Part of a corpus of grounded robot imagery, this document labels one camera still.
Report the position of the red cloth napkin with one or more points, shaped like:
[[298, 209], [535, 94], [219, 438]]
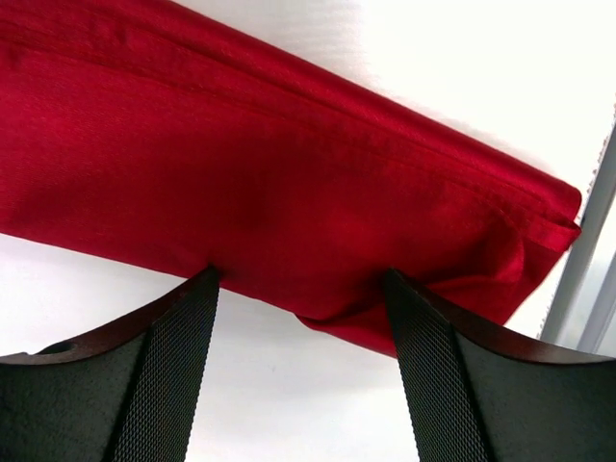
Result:
[[146, 133]]

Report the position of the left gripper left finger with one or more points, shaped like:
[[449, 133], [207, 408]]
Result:
[[124, 391]]

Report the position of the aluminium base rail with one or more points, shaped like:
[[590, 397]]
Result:
[[583, 306]]

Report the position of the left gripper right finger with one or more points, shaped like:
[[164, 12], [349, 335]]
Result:
[[478, 391]]

